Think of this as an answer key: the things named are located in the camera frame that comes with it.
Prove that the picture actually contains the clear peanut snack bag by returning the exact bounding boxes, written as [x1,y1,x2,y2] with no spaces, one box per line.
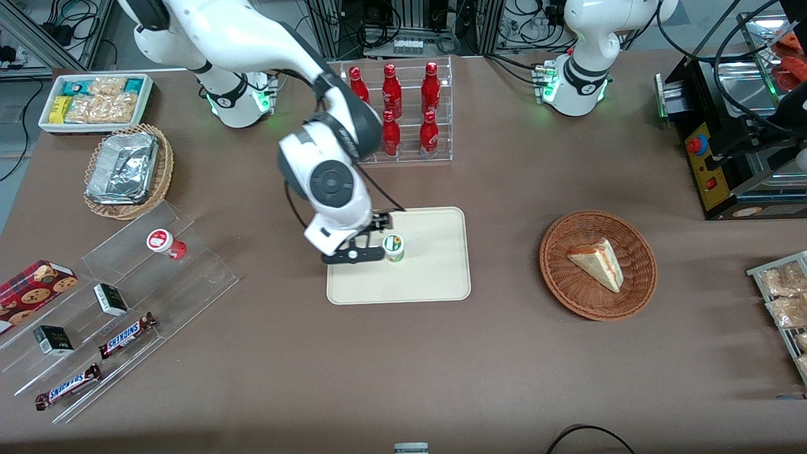
[88,76,127,97]
[64,93,139,124]

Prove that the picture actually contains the cream plastic tray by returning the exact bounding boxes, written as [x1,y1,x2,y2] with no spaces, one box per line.
[326,206,472,306]

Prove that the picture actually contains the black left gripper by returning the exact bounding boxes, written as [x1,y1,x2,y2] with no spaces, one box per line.
[704,81,807,172]

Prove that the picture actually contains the red gum bottle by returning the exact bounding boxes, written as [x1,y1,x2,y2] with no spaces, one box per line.
[146,228,188,260]

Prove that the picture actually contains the clear nut snack bag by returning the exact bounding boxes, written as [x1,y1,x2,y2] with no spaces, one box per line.
[758,261,807,298]
[765,296,807,329]

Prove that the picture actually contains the black cable loop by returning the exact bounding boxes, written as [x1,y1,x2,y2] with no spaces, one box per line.
[545,424,638,454]

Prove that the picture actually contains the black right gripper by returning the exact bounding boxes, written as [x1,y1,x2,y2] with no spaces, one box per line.
[321,212,395,265]

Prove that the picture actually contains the thick black cable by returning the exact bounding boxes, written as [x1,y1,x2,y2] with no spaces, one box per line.
[656,0,807,136]

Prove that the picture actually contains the oval wicker basket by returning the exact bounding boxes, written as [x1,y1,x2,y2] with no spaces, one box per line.
[83,123,175,221]

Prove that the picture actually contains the white plastic snack bin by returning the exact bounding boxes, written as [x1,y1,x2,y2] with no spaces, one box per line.
[38,73,154,135]

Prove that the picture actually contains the clear acrylic bottle rack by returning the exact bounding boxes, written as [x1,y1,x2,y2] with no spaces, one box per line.
[339,56,454,166]

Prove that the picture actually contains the aluminium profile frame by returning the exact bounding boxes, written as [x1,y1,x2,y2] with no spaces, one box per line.
[0,0,115,81]

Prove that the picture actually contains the clear acrylic step display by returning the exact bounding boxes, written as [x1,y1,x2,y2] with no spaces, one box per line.
[0,200,240,425]

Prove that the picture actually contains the black machine with yellow panel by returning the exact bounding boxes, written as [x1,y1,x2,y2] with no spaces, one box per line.
[654,9,807,221]

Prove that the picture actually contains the small black box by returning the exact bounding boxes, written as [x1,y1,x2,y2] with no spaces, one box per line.
[93,283,129,317]
[33,325,75,358]

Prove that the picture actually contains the red snack packet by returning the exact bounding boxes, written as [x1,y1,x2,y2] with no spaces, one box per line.
[773,33,807,93]

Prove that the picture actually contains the green gum bottle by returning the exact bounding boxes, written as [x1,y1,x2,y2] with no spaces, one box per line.
[382,233,406,264]

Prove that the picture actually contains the stacked aluminium foil trays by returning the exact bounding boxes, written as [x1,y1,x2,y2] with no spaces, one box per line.
[84,131,159,206]

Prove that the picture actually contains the triangular sandwich wedge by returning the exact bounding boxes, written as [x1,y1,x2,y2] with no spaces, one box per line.
[566,238,625,294]

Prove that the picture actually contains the round wicker basket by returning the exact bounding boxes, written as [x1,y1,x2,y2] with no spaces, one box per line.
[540,209,658,322]

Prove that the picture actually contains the tray of packaged crackers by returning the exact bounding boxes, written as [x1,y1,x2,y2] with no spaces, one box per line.
[746,250,807,387]

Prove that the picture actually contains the red soda bottle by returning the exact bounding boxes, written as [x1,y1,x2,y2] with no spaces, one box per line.
[348,66,371,105]
[381,63,404,120]
[419,110,440,159]
[381,110,402,158]
[421,61,442,117]

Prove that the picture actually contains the red cookie box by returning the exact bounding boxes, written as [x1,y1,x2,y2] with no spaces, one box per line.
[0,259,79,335]

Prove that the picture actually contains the Snickers chocolate bar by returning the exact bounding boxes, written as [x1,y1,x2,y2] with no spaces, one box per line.
[34,363,103,412]
[98,311,158,360]

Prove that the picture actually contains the yellow snack packet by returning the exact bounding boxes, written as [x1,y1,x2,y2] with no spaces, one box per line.
[49,95,74,125]

